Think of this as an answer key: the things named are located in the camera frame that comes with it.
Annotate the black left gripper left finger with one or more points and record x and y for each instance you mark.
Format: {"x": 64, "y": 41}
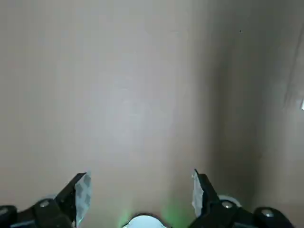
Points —
{"x": 59, "y": 202}

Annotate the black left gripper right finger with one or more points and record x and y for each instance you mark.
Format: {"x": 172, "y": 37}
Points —
{"x": 213, "y": 202}

